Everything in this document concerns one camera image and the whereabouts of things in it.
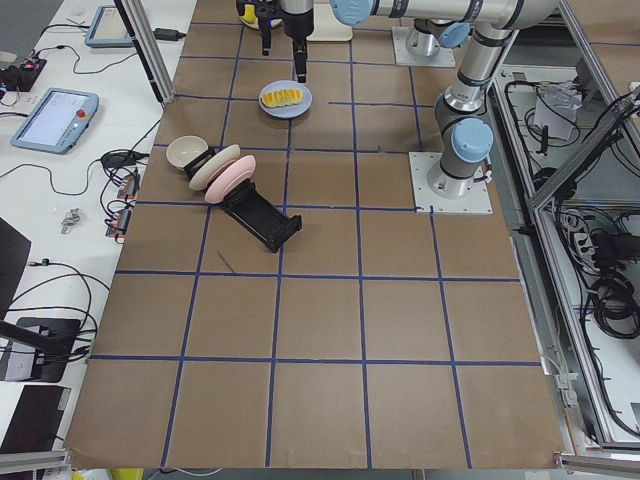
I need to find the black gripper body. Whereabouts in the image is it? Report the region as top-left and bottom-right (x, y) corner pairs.
(236, 1), (282, 30)
(283, 9), (313, 41)

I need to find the sliced bread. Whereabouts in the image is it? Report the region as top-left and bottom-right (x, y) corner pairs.
(260, 88), (304, 108)

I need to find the blue plate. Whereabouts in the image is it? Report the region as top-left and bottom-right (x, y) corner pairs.
(258, 80), (313, 119)

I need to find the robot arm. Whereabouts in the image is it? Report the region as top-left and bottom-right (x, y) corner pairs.
(330, 0), (558, 200)
(236, 1), (470, 55)

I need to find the pink plate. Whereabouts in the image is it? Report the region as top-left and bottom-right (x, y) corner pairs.
(204, 155), (256, 204)

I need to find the cream plate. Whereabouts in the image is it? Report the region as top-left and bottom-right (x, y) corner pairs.
(189, 144), (240, 191)

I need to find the yellow lemon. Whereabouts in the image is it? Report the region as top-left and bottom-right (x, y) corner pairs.
(241, 11), (258, 29)

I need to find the cream tray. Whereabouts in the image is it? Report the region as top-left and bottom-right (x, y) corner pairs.
(308, 4), (353, 42)

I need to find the black power adapter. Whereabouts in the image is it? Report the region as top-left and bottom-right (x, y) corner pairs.
(153, 28), (186, 42)

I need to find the cream bowl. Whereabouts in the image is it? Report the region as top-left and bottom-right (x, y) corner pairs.
(166, 135), (209, 171)

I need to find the small teach pendant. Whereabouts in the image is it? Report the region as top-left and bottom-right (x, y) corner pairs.
(84, 5), (133, 48)

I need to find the black dish rack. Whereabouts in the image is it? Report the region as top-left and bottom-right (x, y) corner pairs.
(184, 148), (302, 253)

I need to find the large teach pendant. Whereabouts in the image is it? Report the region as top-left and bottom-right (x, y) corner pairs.
(10, 88), (100, 154)

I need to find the black monitor stand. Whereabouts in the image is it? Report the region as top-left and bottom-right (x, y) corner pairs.
(1, 317), (81, 383)

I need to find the aluminium frame post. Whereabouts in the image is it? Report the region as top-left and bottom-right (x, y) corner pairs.
(114, 0), (175, 105)

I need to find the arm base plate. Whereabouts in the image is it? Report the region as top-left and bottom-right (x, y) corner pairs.
(409, 152), (493, 215)
(392, 27), (456, 68)

